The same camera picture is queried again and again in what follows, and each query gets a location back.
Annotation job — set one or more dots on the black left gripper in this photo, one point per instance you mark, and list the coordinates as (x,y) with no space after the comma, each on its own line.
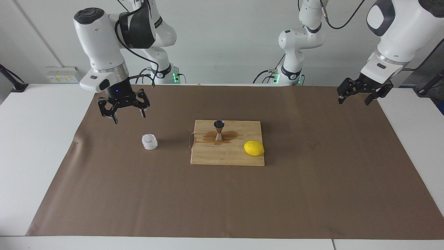
(371,83)

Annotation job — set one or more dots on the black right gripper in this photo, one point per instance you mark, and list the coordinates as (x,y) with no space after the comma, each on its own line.
(120,92)

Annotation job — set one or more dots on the clear plastic cup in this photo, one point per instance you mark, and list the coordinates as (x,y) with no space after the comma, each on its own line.
(150,141)

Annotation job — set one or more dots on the steel cocktail jigger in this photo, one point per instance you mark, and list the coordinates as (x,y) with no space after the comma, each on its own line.
(219,129)

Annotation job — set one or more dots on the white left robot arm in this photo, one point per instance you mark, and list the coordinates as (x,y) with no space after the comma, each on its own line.
(399,31)

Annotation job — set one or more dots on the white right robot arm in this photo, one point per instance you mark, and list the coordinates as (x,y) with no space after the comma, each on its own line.
(104,45)

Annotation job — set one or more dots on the wooden cutting board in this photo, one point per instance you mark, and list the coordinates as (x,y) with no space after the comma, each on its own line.
(225,154)

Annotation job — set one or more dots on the yellow lemon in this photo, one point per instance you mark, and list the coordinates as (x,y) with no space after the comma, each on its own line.
(254,148)

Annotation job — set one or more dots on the brown paper table mat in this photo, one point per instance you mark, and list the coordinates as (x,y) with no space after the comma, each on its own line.
(222,201)

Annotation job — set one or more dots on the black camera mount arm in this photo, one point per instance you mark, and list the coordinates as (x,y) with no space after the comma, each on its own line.
(428,86)
(15,85)

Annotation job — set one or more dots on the white wall socket strip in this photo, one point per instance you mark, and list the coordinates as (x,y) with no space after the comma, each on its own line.
(62,74)

